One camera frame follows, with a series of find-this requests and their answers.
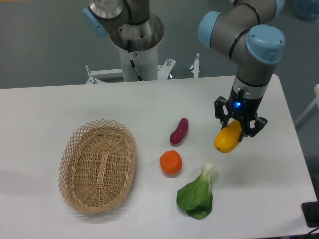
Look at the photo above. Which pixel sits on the orange tangerine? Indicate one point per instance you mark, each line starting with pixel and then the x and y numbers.
pixel 171 162

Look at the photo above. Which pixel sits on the green bok choy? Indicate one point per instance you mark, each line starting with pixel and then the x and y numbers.
pixel 196 198

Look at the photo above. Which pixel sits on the yellow mango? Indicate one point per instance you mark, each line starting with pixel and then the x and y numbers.
pixel 228 138

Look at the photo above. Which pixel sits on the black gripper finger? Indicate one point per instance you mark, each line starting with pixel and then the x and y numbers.
pixel 223 110
pixel 251 127

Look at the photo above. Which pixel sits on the purple sweet potato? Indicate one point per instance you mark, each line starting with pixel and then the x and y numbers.
pixel 178 135

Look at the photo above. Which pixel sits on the woven wicker basket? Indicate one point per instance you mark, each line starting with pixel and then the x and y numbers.
pixel 98 166

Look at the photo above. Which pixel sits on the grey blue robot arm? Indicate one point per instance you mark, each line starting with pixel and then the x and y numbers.
pixel 242 35

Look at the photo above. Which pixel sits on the black device at edge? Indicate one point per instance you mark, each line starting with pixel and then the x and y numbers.
pixel 311 213

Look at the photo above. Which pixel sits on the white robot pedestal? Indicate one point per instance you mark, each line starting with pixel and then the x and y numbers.
pixel 135 66

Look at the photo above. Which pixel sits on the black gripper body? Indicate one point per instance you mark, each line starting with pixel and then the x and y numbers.
pixel 242 107

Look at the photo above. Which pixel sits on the white frame at right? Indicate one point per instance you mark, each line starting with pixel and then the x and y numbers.
pixel 309 111

